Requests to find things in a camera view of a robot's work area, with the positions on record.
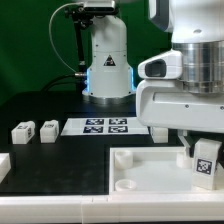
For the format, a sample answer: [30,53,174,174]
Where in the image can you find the white tag base sheet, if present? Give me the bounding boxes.
[61,117,149,136]

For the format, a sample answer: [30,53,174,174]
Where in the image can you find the black camera on stand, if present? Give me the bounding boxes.
[64,0,118,20]

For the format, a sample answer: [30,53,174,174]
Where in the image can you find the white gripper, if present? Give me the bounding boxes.
[136,50,224,158]

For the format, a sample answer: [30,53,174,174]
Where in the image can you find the white square tabletop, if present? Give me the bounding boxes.
[109,147,224,194]

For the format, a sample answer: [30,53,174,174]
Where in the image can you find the black base cable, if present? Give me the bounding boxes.
[41,74,88,93]

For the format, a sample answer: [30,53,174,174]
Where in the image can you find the grey camera cable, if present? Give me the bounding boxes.
[48,3,88,78]

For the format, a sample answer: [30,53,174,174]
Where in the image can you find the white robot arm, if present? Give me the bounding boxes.
[136,0,224,133]

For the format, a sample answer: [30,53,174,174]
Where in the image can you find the white obstacle fence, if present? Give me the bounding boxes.
[0,152,224,224]

